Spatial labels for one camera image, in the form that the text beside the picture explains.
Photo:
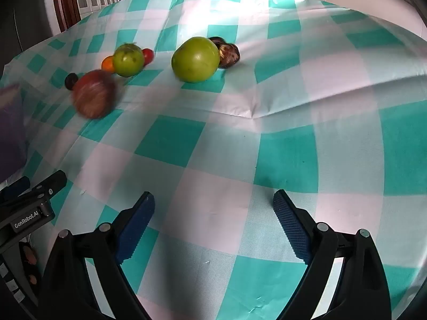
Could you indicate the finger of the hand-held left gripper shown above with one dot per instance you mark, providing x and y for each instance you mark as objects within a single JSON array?
[
  {"x": 15, "y": 188},
  {"x": 51, "y": 184}
]

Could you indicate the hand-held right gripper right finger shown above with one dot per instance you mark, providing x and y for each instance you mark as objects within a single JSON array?
[{"x": 293, "y": 223}]

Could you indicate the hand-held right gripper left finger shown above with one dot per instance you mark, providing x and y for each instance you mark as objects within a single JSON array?
[{"x": 136, "y": 220}]

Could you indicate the brown water chestnut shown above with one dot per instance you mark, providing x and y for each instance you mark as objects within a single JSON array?
[
  {"x": 229, "y": 56},
  {"x": 216, "y": 41}
]

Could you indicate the teal checkered tablecloth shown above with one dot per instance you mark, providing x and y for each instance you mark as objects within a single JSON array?
[{"x": 233, "y": 146}]

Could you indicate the small dark round fruit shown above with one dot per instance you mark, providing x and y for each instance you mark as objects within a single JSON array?
[{"x": 70, "y": 81}]

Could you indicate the orange cherry tomato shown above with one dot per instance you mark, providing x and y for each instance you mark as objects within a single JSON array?
[{"x": 107, "y": 64}]

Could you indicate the small green tomato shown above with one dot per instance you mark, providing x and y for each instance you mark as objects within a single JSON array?
[{"x": 128, "y": 60}]

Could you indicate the red cherry tomato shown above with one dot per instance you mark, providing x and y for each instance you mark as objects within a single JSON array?
[{"x": 148, "y": 56}]

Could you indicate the large green tomato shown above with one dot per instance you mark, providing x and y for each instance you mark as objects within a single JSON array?
[{"x": 195, "y": 60}]

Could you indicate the brown wooden door frame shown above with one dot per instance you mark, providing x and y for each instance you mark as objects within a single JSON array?
[{"x": 65, "y": 0}]

